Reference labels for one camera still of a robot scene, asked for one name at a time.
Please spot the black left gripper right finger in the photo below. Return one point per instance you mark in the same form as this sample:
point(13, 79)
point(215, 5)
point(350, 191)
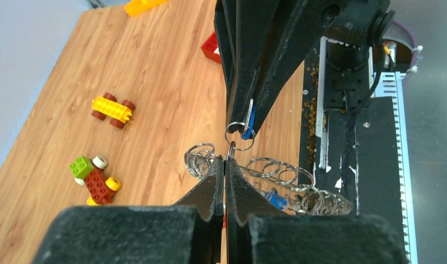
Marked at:
point(258, 232)

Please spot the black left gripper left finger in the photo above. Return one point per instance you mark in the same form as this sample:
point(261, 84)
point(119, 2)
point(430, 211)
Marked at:
point(188, 231)

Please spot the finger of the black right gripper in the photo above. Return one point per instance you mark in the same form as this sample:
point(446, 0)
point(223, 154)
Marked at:
point(242, 28)
point(297, 26)

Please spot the blue key tag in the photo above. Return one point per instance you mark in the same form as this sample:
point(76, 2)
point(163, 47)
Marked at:
point(275, 199)
point(249, 121)

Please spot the red window brick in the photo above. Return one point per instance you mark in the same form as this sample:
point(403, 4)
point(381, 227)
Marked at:
point(210, 48)

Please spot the yellow triangular brick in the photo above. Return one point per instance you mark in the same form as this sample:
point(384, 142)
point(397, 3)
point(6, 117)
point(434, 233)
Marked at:
point(135, 7)

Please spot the red yellow toy brick car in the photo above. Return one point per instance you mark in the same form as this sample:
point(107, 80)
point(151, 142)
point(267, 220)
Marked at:
point(89, 172)

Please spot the yellow brown toy brick car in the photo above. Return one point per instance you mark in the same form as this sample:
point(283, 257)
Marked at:
point(108, 106)

